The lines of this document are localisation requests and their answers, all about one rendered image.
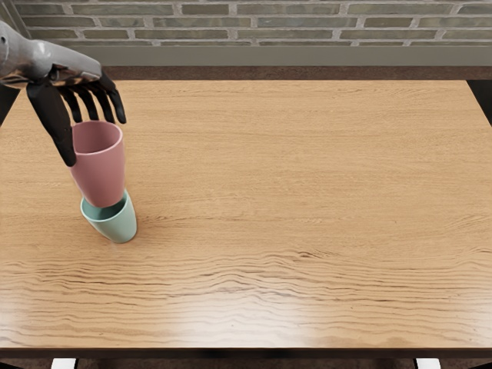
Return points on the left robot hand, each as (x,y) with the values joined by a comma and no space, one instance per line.
(46,61)

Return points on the pink cup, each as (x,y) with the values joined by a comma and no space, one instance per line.
(100,173)

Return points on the green cup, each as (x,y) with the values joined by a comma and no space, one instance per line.
(117,225)

